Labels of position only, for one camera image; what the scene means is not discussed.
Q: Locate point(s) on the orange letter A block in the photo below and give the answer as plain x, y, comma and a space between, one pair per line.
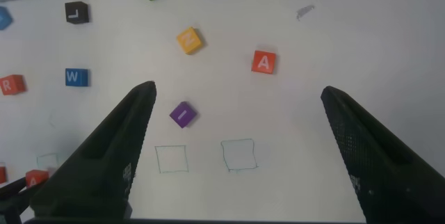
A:
36, 178
263, 62

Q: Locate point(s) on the yellow letter block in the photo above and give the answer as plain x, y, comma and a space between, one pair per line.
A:
189, 40

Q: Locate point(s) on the blue letter W block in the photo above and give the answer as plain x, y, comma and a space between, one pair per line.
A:
76, 77

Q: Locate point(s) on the orange letter B block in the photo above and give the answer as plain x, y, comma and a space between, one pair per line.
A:
2, 175

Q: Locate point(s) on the purple letter I block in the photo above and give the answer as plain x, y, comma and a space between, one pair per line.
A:
183, 114

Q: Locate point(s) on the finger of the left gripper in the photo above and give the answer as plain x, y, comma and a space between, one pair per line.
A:
15, 205
10, 186

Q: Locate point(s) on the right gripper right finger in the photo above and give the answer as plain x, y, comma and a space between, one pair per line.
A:
393, 175

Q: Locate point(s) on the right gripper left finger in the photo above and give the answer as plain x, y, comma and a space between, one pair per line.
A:
101, 168

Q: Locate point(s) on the black letter L block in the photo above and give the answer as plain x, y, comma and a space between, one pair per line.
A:
76, 12

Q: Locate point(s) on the orange letter R block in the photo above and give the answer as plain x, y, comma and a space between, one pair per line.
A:
12, 85

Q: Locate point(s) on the small grey tape scrap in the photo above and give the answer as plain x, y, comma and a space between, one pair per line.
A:
305, 11

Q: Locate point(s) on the light blue letter block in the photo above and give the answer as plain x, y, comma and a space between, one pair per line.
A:
4, 18

